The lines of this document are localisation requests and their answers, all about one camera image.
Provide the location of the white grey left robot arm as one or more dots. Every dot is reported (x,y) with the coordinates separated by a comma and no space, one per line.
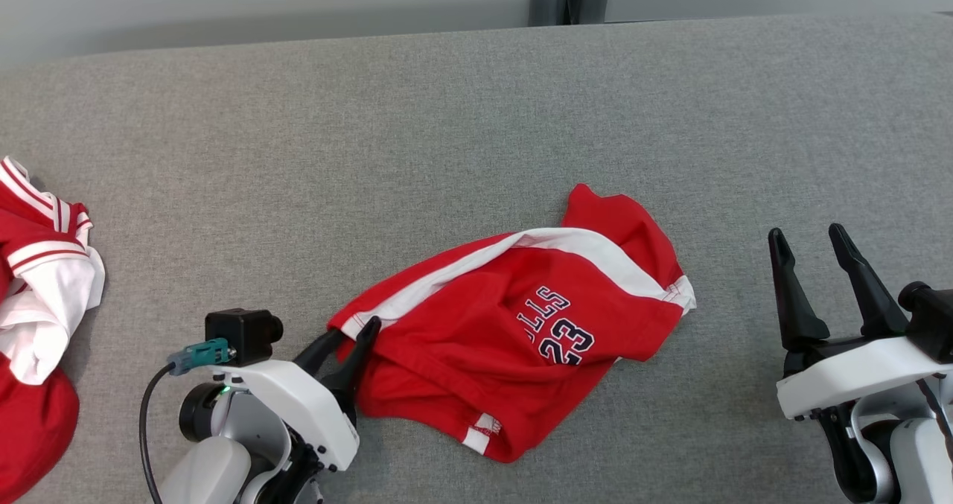
(208,474)

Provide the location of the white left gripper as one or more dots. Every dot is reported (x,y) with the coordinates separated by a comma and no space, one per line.
(305,407)

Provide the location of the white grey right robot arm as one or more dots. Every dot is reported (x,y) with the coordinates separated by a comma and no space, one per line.
(919,467)

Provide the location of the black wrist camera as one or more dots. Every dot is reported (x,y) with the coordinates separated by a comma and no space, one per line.
(931,325)
(242,334)

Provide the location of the red white striped jersey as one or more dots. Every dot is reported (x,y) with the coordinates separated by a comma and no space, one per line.
(37,310)

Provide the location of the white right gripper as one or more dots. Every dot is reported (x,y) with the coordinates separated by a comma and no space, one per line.
(849,377)

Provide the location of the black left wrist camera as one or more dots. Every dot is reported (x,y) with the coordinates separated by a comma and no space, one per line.
(242,334)

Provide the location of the red shorts with 23 print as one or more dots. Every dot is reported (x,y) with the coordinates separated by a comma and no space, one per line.
(461,340)

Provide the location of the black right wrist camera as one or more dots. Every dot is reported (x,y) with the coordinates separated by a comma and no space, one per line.
(931,325)

